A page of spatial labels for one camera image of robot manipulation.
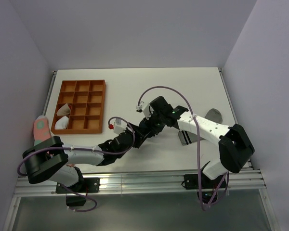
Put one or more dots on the orange compartment tray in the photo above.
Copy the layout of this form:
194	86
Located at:
87	100

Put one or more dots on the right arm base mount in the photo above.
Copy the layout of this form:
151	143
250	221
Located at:
208	186

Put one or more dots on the beige rolled sock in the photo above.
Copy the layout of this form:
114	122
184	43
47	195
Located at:
64	110

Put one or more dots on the aluminium frame rail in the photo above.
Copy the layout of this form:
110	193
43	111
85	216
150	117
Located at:
141	182

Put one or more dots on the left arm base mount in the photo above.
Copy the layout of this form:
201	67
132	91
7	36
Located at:
78	197

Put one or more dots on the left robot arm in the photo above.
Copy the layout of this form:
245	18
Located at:
52	160

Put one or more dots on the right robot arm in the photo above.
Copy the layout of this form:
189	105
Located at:
235	147

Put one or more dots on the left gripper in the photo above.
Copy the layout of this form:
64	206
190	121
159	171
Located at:
140	133

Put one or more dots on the grey striped sock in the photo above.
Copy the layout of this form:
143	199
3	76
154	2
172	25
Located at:
187	138

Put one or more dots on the pink green sock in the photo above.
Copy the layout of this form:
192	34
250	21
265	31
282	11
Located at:
41	131

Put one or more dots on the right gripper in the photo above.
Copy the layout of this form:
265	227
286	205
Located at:
148	123

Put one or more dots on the white rolled sock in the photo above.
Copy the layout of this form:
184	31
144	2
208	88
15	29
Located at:
62	123

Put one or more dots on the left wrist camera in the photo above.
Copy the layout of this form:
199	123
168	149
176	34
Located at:
117	126

